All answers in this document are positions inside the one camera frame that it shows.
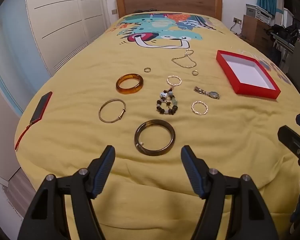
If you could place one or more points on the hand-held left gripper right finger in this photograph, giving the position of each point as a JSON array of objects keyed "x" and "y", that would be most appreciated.
[{"x": 190, "y": 166}]

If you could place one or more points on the white wardrobe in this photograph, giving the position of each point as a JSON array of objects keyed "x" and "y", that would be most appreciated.
[{"x": 65, "y": 17}]

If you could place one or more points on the wooden headboard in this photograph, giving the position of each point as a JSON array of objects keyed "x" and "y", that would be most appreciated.
[{"x": 170, "y": 1}]

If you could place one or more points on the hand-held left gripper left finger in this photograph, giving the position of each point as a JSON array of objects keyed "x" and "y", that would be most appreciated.
[{"x": 105, "y": 165}]

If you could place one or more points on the white storage basket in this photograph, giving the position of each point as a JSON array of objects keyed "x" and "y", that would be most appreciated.
[{"x": 257, "y": 11}]

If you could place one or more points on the wall socket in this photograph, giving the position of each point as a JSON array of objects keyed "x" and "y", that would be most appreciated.
[
  {"x": 237, "y": 20},
  {"x": 114, "y": 11}
]

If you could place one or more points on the yellow printed blanket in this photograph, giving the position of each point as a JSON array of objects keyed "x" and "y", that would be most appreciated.
[{"x": 90, "y": 62}]

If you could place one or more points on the amber resin bangle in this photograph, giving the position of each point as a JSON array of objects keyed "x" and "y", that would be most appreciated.
[{"x": 128, "y": 91}]

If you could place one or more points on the dark equipment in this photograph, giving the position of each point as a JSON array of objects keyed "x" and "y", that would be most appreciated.
[{"x": 285, "y": 32}]

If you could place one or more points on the red cardboard box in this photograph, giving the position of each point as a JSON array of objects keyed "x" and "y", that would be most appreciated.
[{"x": 252, "y": 72}]

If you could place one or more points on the wooden cabinet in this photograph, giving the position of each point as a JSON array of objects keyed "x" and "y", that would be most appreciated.
[{"x": 255, "y": 31}]

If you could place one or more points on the thin metal bangle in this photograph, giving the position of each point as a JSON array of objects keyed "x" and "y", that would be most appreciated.
[{"x": 125, "y": 110}]

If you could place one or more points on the phone in red case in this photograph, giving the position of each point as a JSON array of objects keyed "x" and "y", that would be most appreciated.
[{"x": 41, "y": 106}]

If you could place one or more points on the metal wristwatch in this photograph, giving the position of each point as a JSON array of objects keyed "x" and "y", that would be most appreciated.
[{"x": 213, "y": 94}]

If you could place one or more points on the dark brown bangle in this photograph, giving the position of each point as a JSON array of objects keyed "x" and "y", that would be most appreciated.
[{"x": 155, "y": 153}]

